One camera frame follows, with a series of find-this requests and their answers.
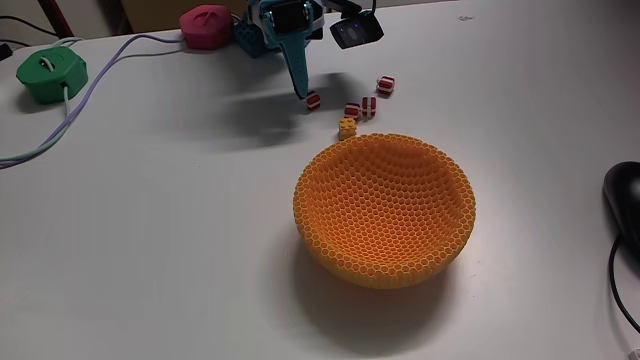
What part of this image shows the yellow honeycomb basket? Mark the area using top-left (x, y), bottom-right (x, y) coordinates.
top-left (292, 132), bottom-right (477, 290)

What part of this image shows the brown wooden furniture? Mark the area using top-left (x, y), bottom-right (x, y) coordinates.
top-left (121, 0), bottom-right (249, 34)

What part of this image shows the black mouse cable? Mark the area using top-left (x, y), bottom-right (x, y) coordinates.
top-left (607, 234), bottom-right (640, 335)

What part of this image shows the yellow brick cube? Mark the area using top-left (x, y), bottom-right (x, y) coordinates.
top-left (338, 116), bottom-right (358, 141)

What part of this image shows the pale green cable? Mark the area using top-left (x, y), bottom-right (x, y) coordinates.
top-left (0, 84), bottom-right (72, 166)

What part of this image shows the pink plastic box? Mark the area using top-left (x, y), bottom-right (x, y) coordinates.
top-left (179, 4), bottom-right (235, 51)

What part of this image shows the green plastic box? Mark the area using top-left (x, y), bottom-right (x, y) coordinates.
top-left (15, 45), bottom-right (89, 106)

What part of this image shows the black computer mouse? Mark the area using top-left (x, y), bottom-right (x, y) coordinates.
top-left (602, 160), bottom-right (640, 251)

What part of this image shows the red metal bar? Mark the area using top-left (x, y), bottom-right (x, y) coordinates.
top-left (37, 0), bottom-right (75, 39)

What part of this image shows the purple cable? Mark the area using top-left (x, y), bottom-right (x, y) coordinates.
top-left (0, 33), bottom-right (185, 169)

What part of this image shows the thin black cable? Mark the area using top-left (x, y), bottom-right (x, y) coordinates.
top-left (0, 14), bottom-right (59, 39)

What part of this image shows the black camera box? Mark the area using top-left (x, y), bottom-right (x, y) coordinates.
top-left (329, 9), bottom-right (385, 51)

